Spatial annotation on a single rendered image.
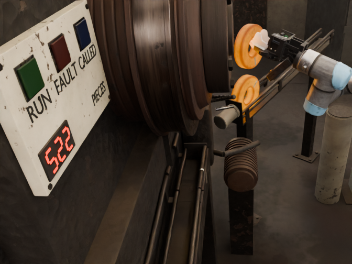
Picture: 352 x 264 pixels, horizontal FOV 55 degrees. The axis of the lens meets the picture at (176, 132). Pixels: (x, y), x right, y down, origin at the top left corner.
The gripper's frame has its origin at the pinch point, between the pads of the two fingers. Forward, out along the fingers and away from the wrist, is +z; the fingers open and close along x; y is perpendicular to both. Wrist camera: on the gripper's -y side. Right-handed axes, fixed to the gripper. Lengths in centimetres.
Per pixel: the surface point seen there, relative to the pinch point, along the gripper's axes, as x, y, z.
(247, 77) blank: 0.1, -13.8, -2.6
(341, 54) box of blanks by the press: -163, -69, 7
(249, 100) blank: -1.4, -24.2, -5.1
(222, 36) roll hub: 53, 28, -22
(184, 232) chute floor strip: 62, -21, -28
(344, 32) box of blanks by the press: -162, -52, 11
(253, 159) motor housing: 12.1, -37.3, -19.9
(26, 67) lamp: 88, 35, -20
